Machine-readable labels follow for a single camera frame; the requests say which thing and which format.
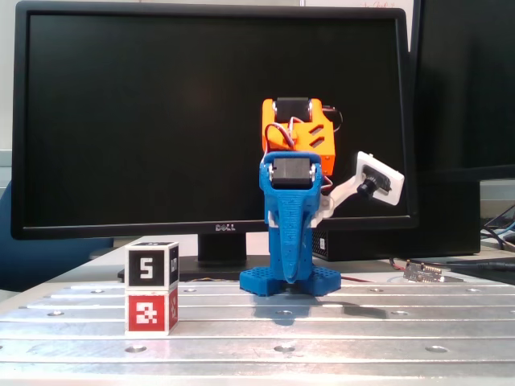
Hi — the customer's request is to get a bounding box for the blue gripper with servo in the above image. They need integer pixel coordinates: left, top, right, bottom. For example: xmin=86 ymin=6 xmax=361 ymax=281
xmin=258 ymin=150 xmax=323 ymax=285

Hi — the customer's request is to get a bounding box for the small loose circuit board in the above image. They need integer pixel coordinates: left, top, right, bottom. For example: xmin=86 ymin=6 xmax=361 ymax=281
xmin=403 ymin=260 xmax=445 ymax=282

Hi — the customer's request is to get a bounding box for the black Dell monitor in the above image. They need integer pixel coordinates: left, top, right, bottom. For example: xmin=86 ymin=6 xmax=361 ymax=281
xmin=10 ymin=0 xmax=419 ymax=283

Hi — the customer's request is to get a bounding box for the blue cable bundle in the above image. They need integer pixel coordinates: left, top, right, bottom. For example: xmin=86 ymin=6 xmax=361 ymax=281
xmin=480 ymin=204 xmax=515 ymax=254

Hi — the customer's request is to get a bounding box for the black computer case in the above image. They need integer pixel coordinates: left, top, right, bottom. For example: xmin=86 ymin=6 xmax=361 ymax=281
xmin=311 ymin=179 xmax=482 ymax=263

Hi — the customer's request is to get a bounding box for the red cube with white pattern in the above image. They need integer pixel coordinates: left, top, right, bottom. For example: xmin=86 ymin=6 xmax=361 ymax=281
xmin=124 ymin=287 xmax=180 ymax=337

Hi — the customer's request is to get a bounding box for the white camera mount with board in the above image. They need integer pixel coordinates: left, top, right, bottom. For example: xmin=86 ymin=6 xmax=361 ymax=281
xmin=315 ymin=150 xmax=406 ymax=226

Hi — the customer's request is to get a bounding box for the black cube with number five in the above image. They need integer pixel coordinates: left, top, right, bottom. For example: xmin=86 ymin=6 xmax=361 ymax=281
xmin=124 ymin=240 xmax=181 ymax=290

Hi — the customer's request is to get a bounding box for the black monitor without logo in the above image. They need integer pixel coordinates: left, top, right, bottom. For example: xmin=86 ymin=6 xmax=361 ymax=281
xmin=409 ymin=0 xmax=515 ymax=182

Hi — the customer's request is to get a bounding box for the black cable with plug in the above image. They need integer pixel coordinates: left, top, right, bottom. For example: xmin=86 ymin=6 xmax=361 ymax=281
xmin=446 ymin=259 xmax=515 ymax=272

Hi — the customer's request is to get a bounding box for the aluminium slotted base plate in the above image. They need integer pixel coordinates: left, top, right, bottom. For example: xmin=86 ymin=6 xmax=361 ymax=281
xmin=0 ymin=279 xmax=515 ymax=386

